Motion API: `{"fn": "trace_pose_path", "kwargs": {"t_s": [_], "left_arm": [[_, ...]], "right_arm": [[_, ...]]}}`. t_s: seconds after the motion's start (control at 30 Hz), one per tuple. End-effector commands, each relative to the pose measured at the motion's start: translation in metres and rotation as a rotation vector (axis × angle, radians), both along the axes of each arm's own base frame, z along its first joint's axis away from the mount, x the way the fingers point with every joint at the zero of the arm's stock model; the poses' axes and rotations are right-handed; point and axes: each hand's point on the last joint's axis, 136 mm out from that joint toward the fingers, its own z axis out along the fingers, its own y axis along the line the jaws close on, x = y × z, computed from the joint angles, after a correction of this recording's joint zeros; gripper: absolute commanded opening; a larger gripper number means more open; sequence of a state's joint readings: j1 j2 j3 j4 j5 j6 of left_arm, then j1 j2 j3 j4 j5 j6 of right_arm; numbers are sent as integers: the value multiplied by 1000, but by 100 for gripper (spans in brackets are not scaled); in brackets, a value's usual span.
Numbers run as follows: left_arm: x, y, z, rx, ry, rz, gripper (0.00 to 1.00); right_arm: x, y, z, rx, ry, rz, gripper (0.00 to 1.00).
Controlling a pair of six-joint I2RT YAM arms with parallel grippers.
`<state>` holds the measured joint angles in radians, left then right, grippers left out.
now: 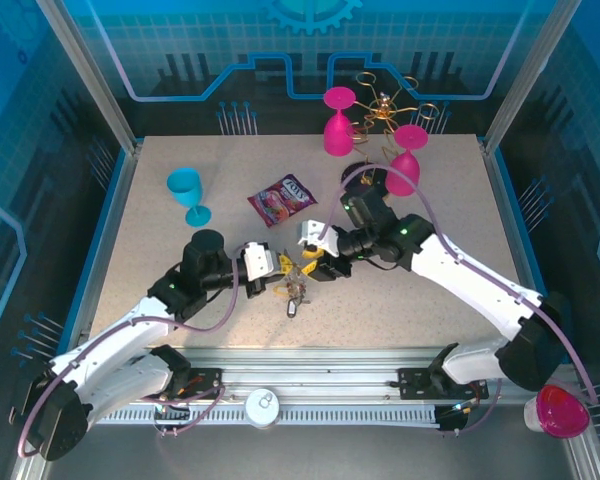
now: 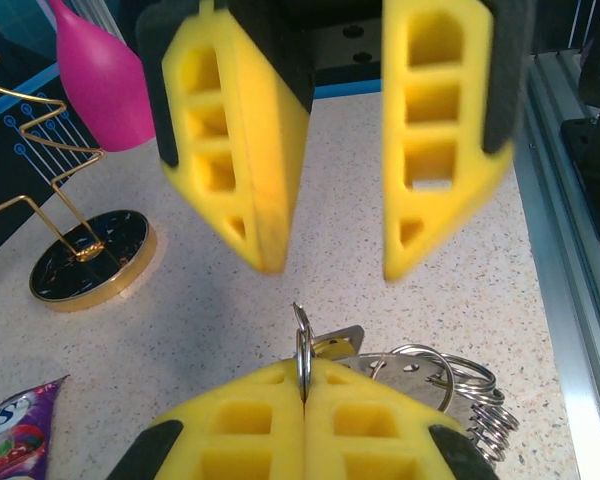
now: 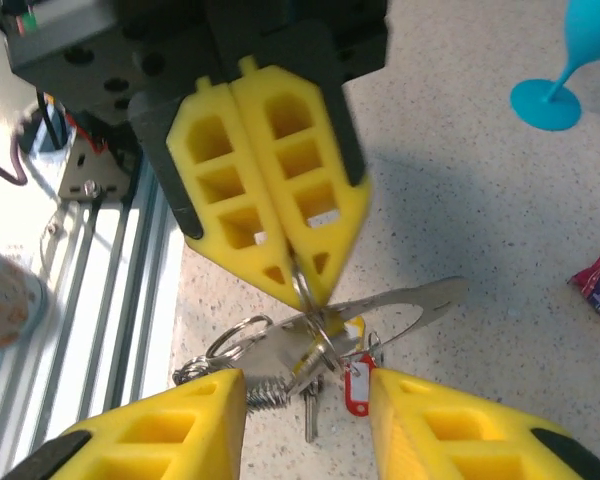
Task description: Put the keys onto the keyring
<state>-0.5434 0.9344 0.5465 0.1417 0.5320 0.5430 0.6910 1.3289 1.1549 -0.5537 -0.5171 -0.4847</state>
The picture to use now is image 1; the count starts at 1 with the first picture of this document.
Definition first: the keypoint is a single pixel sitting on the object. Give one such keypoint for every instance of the black key fob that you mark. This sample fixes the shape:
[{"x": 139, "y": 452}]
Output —
[{"x": 292, "y": 308}]

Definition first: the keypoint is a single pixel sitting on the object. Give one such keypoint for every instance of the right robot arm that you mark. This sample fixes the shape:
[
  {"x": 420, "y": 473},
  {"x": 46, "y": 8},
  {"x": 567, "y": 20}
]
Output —
[{"x": 470, "y": 280}]

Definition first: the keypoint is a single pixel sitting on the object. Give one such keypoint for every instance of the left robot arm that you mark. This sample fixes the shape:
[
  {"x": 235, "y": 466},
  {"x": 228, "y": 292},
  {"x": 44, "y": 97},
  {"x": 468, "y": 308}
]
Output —
[{"x": 110, "y": 340}]

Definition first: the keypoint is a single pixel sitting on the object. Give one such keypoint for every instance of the purple candy packet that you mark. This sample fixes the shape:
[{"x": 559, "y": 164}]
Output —
[{"x": 282, "y": 200}]

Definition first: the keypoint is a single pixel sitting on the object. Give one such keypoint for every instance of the pink plastic goblet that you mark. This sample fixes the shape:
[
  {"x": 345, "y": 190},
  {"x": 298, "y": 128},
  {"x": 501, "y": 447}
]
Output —
[
  {"x": 405, "y": 177},
  {"x": 337, "y": 135}
]

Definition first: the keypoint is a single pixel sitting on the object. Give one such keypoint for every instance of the blue plastic goblet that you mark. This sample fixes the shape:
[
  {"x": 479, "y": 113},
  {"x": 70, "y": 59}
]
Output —
[{"x": 182, "y": 182}]

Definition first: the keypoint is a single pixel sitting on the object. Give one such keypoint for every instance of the white tin can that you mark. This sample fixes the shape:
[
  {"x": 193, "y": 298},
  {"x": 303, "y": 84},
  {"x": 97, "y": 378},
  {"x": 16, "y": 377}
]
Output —
[{"x": 262, "y": 406}]

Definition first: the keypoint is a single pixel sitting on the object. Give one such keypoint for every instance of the white cup with pink lid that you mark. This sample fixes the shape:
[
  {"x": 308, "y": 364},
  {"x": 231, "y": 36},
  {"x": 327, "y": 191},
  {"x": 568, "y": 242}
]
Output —
[{"x": 560, "y": 412}]

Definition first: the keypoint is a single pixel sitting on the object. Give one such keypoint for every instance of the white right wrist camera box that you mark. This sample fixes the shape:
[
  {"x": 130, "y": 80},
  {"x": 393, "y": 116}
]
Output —
[{"x": 312, "y": 230}]

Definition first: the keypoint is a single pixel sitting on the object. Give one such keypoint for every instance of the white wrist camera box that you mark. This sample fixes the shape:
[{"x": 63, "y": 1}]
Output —
[
  {"x": 257, "y": 260},
  {"x": 312, "y": 230}
]

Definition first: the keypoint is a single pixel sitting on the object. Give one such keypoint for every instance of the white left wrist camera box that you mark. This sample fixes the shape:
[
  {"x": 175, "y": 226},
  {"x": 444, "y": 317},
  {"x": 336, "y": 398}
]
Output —
[{"x": 257, "y": 260}]

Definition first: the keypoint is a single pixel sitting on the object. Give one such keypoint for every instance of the aluminium side rail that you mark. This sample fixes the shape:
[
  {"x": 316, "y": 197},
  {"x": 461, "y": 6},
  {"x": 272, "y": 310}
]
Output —
[
  {"x": 506, "y": 200},
  {"x": 116, "y": 200}
]

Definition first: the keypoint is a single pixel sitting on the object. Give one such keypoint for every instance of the aluminium front rail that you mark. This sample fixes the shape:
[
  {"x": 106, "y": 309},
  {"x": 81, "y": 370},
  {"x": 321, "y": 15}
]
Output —
[{"x": 305, "y": 370}]

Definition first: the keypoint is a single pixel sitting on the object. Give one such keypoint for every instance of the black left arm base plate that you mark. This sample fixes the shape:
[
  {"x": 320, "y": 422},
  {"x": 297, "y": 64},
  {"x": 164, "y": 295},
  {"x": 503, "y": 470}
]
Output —
[{"x": 205, "y": 382}]

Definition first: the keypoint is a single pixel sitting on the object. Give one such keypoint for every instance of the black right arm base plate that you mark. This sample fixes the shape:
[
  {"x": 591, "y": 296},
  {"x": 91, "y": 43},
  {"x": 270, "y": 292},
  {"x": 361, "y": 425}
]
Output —
[{"x": 415, "y": 382}]

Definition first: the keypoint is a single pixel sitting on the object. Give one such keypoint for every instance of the aluminium frame post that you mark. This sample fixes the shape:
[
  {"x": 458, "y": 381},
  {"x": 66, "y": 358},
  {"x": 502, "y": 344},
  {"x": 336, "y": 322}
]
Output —
[
  {"x": 91, "y": 75},
  {"x": 526, "y": 75}
]

